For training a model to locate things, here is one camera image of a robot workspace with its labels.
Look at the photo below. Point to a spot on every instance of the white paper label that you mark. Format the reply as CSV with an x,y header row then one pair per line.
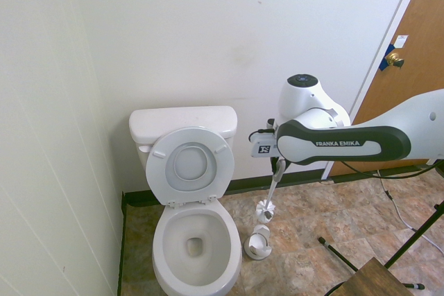
x,y
401,41

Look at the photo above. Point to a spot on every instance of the white toilet tank lid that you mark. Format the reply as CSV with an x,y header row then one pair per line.
x,y
180,121

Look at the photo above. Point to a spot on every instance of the white toilet brush holder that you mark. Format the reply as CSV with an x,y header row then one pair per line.
x,y
258,245

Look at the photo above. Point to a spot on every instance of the brass door knob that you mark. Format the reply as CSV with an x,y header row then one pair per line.
x,y
393,58

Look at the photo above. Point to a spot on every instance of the black baseboard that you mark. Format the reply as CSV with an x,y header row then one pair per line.
x,y
121,240
249,183

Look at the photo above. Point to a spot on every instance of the white toilet bowl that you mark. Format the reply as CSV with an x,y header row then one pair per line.
x,y
229,240

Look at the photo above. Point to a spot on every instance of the white grey toilet brush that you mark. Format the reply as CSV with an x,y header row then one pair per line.
x,y
274,188

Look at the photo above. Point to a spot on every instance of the brown wooden door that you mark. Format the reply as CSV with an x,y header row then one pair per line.
x,y
412,15

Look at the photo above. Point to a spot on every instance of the white toilet seat cover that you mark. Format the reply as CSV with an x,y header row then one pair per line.
x,y
190,164

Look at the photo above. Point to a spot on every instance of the white door frame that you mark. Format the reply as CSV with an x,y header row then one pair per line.
x,y
399,15

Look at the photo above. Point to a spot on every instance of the dark wooden table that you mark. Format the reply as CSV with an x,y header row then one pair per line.
x,y
378,278

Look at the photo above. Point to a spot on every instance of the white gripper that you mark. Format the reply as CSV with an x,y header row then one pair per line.
x,y
264,146

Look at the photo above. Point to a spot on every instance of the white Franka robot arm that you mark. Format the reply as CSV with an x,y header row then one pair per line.
x,y
340,143

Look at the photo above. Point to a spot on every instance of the blue tape strip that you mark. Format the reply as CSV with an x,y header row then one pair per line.
x,y
385,63

